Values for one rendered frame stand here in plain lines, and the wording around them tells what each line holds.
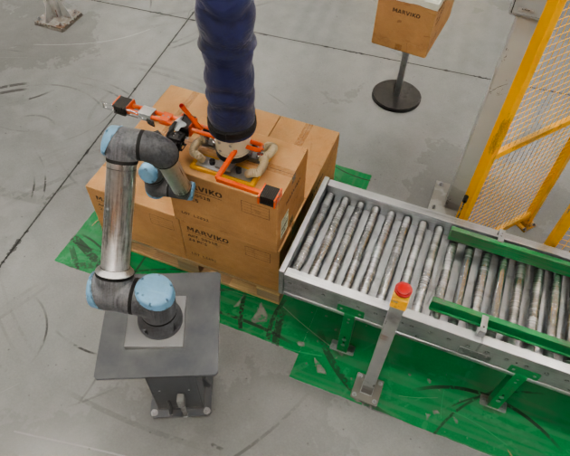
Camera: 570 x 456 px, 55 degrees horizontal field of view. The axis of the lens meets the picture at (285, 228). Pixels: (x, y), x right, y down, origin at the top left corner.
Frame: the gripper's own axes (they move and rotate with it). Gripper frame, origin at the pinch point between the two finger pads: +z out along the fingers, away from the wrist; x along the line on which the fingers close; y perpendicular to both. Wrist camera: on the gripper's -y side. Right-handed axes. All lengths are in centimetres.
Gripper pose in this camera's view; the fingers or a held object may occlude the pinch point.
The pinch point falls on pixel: (181, 123)
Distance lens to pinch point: 276.6
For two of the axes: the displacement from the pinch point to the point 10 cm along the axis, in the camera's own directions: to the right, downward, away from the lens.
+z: 3.7, -7.3, 5.7
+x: 0.2, -6.1, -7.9
